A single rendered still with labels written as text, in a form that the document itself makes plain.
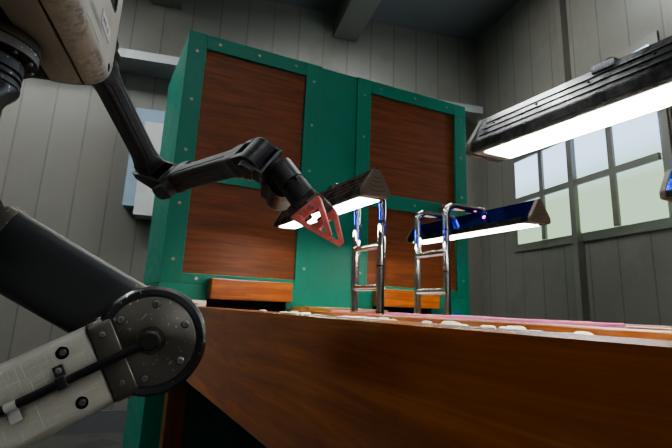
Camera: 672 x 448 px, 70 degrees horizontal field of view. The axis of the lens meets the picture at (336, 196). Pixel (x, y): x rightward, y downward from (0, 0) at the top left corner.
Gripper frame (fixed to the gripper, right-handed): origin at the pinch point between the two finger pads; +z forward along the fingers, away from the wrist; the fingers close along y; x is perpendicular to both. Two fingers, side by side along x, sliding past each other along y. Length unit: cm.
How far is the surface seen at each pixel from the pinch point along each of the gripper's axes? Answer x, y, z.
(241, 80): 1, -69, -94
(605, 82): 43, 28, 15
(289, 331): -9.7, 26.1, 13.7
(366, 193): 10.7, -17.5, -8.4
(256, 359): -19.7, 16.1, 12.1
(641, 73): 45, 32, 17
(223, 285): -47, -62, -29
